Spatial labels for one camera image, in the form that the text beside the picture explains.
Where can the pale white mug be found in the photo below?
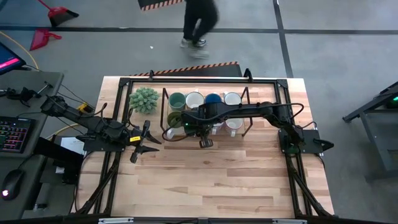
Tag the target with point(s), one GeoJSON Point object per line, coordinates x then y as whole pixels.
{"type": "Point", "coordinates": [218, 127]}

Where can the black clamp tool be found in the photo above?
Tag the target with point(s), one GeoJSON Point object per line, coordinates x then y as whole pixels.
{"type": "Point", "coordinates": [23, 93]}

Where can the beige white mug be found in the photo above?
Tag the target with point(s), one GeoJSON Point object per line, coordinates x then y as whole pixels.
{"type": "Point", "coordinates": [234, 124]}

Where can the grey desk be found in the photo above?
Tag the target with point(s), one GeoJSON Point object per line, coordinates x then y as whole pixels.
{"type": "Point", "coordinates": [31, 84]}

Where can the black computer mouse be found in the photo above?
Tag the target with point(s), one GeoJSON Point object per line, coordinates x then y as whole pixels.
{"type": "Point", "coordinates": [12, 183]}

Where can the black desk mount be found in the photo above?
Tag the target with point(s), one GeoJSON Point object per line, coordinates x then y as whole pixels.
{"type": "Point", "coordinates": [56, 152]}

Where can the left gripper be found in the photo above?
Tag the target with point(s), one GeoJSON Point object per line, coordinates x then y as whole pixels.
{"type": "Point", "coordinates": [138, 137]}

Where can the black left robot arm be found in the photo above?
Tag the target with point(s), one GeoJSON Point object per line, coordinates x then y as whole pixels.
{"type": "Point", "coordinates": [93, 124]}

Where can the silver metal bracket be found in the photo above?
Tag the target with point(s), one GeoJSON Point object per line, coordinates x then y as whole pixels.
{"type": "Point", "coordinates": [115, 220]}
{"type": "Point", "coordinates": [289, 221]}

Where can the olive green mug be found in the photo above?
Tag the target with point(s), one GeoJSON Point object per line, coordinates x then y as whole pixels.
{"type": "Point", "coordinates": [173, 119]}

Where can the black aluminium frame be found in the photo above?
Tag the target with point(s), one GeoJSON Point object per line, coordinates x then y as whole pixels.
{"type": "Point", "coordinates": [217, 81]}

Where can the red broom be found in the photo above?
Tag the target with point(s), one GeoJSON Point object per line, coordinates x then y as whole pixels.
{"type": "Point", "coordinates": [57, 12]}

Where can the green succulent plant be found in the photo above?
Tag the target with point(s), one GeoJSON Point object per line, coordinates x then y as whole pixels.
{"type": "Point", "coordinates": [144, 100]}

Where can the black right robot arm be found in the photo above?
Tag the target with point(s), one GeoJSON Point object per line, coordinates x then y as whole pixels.
{"type": "Point", "coordinates": [248, 109]}

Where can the backlit black keyboard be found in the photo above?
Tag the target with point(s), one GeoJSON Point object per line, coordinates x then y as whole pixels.
{"type": "Point", "coordinates": [14, 133]}

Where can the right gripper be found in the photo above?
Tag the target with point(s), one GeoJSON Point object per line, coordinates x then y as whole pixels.
{"type": "Point", "coordinates": [199, 119]}

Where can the black hazard stripe mat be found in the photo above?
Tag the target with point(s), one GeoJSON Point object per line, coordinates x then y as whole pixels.
{"type": "Point", "coordinates": [217, 71]}
{"type": "Point", "coordinates": [152, 3]}

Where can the white paper sheet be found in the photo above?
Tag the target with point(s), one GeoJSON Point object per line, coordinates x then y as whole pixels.
{"type": "Point", "coordinates": [71, 143]}

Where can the person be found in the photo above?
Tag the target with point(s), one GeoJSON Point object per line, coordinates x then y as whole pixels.
{"type": "Point", "coordinates": [199, 18]}

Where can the teal green mug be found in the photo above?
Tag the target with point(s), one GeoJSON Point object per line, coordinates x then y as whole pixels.
{"type": "Point", "coordinates": [177, 101]}

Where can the dark grey side table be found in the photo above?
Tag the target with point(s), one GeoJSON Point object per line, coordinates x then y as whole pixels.
{"type": "Point", "coordinates": [385, 140]}

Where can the red dustpan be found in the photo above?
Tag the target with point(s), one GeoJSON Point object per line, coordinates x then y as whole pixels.
{"type": "Point", "coordinates": [42, 37]}

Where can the black monitor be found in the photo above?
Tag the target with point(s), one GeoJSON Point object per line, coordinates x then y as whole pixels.
{"type": "Point", "coordinates": [7, 59]}

